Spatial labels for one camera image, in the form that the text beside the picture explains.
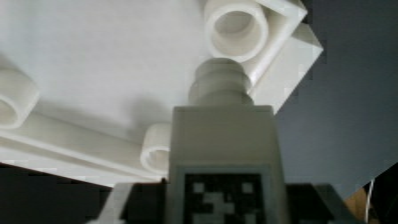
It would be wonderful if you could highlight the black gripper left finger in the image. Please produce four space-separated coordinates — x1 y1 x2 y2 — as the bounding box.
86 182 166 224

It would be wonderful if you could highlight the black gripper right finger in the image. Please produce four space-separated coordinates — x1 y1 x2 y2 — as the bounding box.
285 183 362 224

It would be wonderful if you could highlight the white table leg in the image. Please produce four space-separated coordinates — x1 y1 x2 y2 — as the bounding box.
165 58 291 224

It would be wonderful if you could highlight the white square tabletop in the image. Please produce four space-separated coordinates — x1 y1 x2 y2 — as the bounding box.
0 0 321 186

